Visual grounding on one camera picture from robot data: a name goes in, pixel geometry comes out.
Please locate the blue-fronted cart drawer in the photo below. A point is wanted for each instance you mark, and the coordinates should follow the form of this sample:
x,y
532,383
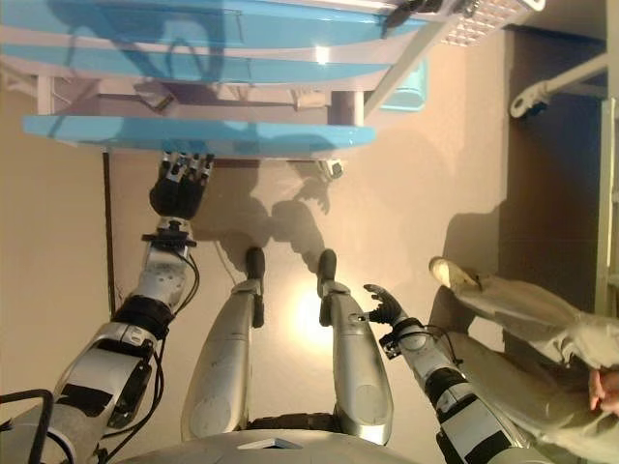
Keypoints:
x,y
193,130

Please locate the left silver robot leg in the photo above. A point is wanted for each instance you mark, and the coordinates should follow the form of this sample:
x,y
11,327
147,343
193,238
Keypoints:
x,y
227,348

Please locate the person in beige trousers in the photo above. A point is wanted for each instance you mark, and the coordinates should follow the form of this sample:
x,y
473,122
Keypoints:
x,y
522,314

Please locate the white mesh side basket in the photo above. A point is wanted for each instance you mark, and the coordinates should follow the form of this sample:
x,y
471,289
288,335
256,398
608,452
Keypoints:
x,y
476,21

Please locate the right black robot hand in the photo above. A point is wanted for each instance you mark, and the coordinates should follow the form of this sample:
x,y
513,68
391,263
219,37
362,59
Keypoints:
x,y
389,311

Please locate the white hospital bed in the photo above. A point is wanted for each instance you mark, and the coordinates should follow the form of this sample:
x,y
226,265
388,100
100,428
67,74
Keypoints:
x,y
537,94

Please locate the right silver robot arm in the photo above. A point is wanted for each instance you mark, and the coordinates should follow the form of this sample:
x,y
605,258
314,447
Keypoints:
x,y
435,367

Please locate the blue-lidded waste bin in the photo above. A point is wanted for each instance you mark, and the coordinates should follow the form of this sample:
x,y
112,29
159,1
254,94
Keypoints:
x,y
408,87

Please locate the cart caster wheel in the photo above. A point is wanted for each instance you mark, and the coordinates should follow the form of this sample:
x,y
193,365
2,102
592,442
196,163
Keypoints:
x,y
333,168

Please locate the white medical cart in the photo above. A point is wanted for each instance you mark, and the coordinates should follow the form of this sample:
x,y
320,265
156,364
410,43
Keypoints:
x,y
193,63

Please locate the silver robot leg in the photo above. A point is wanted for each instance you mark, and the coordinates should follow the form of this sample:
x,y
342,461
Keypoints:
x,y
353,357
227,348

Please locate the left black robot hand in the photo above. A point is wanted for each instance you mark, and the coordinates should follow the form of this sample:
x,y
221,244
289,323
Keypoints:
x,y
176,193

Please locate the grey robot torso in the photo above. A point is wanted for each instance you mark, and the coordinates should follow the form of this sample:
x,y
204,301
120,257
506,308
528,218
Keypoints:
x,y
290,452

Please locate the right silver robot leg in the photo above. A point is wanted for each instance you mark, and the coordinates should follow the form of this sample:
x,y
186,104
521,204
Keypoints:
x,y
353,357

